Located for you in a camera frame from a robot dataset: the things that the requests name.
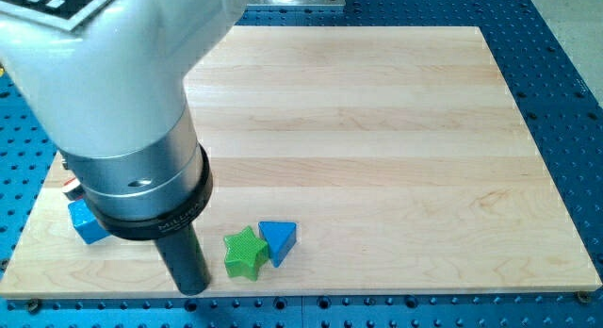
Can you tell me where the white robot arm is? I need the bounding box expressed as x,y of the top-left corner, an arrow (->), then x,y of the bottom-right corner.
1,0 -> 248,221

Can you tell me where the blue triangle block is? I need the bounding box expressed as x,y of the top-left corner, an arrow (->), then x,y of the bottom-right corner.
258,221 -> 297,268

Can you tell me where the green star block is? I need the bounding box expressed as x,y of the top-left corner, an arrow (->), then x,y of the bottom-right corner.
223,226 -> 269,281

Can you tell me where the black cylindrical end effector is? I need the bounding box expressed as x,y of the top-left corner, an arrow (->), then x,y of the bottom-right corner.
85,147 -> 213,296

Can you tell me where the blue cube block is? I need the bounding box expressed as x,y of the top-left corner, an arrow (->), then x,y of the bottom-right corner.
68,199 -> 110,245

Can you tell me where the red block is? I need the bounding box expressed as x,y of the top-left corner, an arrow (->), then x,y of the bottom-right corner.
61,177 -> 85,201

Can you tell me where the black white fiducial tag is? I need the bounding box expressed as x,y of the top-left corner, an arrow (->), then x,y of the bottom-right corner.
1,0 -> 111,31

